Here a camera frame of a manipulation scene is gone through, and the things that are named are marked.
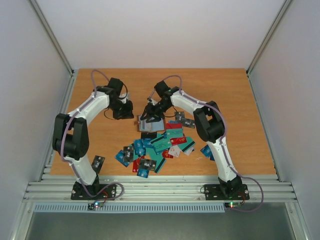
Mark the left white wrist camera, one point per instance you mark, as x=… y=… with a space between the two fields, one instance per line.
x=124 y=97

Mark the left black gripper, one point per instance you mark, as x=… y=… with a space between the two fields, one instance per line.
x=128 y=114

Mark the black VIP card top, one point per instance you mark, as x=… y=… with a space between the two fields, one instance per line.
x=188 y=123

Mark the black plain card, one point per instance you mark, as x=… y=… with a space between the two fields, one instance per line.
x=148 y=135

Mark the red gold VIP card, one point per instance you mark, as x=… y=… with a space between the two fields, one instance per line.
x=178 y=140

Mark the right controller board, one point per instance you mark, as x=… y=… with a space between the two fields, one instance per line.
x=232 y=205

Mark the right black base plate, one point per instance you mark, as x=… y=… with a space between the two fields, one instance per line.
x=215 y=192

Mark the blue card right upper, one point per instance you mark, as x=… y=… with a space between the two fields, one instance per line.
x=206 y=151

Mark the brown leather card holder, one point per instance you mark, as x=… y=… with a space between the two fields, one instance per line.
x=143 y=126

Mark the grey slotted cable duct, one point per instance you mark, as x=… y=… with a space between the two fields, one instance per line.
x=129 y=208

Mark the controller board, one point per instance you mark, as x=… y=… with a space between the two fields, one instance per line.
x=96 y=206
x=232 y=205

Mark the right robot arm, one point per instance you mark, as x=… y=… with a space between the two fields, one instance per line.
x=209 y=124

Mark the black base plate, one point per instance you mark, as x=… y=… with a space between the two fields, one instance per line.
x=215 y=192
x=96 y=191

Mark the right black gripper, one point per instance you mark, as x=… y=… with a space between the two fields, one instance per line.
x=152 y=111

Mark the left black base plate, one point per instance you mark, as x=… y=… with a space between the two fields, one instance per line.
x=96 y=191

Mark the aluminium frame rails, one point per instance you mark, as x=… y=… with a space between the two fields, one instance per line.
x=160 y=188

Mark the black card top upper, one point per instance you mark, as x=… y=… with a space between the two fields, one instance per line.
x=179 y=116

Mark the blue card left edge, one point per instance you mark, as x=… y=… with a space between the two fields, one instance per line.
x=119 y=158

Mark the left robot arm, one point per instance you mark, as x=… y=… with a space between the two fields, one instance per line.
x=71 y=136

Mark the teal card pile bottom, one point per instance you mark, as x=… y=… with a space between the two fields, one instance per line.
x=161 y=147

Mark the dark red card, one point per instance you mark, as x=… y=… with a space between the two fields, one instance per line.
x=173 y=125

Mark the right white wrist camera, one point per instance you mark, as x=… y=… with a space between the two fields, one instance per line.
x=150 y=98

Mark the black VIP card far left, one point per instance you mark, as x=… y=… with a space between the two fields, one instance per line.
x=97 y=163

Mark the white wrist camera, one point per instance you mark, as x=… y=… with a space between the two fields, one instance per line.
x=150 y=98
x=124 y=97

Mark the left controller board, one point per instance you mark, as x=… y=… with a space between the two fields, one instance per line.
x=96 y=206

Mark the blue card pile centre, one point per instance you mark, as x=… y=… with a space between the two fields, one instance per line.
x=139 y=147

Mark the black vip card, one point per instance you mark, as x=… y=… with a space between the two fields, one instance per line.
x=188 y=123
x=147 y=164
x=97 y=163
x=129 y=153

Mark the black VIP card bottom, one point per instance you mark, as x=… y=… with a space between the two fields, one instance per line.
x=147 y=164

